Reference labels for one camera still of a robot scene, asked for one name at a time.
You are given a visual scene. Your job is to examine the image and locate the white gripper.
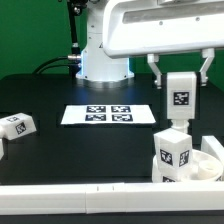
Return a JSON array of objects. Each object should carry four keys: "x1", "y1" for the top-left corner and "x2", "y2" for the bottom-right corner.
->
[{"x1": 103, "y1": 0, "x2": 224, "y2": 89}]

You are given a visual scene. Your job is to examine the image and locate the white round stool seat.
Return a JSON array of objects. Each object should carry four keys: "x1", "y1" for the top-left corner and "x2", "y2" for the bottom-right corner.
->
[{"x1": 152, "y1": 150, "x2": 224, "y2": 183}]

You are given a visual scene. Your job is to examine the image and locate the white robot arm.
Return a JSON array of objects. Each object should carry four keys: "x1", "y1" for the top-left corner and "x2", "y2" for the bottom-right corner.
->
[{"x1": 77, "y1": 0, "x2": 224, "y2": 86}]

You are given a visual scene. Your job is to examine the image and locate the white marker sheet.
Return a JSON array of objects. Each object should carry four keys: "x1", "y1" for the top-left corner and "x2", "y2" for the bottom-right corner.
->
[{"x1": 61, "y1": 105, "x2": 155, "y2": 125}]

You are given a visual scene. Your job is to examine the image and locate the black camera pole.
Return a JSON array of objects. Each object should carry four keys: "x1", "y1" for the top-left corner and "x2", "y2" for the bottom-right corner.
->
[{"x1": 66, "y1": 0, "x2": 88, "y2": 78}]

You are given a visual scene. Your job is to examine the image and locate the black cables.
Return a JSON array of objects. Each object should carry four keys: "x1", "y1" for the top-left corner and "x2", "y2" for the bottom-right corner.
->
[{"x1": 32, "y1": 55, "x2": 82, "y2": 75}]

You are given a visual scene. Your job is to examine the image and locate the white front rail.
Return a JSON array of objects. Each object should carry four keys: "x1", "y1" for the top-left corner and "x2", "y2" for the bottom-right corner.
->
[{"x1": 0, "y1": 182, "x2": 224, "y2": 215}]

